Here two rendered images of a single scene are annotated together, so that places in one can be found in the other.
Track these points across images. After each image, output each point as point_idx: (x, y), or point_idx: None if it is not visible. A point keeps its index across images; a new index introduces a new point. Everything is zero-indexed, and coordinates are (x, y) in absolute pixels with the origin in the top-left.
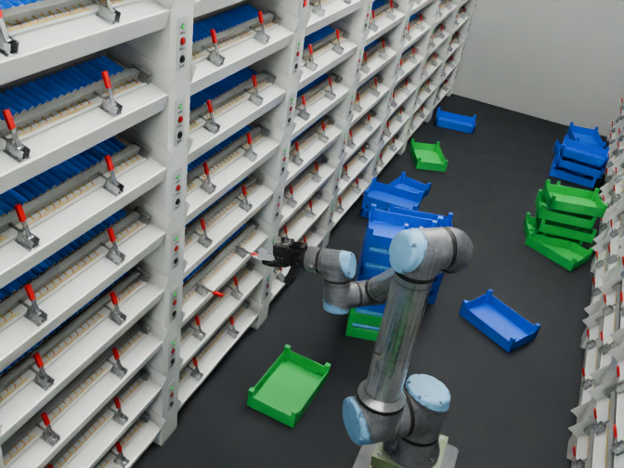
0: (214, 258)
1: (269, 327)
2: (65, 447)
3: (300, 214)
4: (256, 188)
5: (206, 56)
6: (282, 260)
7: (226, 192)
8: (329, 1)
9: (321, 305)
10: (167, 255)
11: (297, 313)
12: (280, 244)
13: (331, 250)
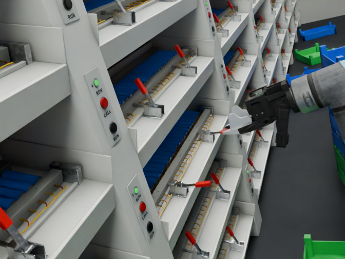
0: (179, 150)
1: (270, 227)
2: None
3: (244, 108)
4: (192, 58)
5: None
6: (264, 115)
7: (155, 35)
8: None
9: (310, 186)
10: (91, 115)
11: (290, 203)
12: (253, 96)
13: (325, 67)
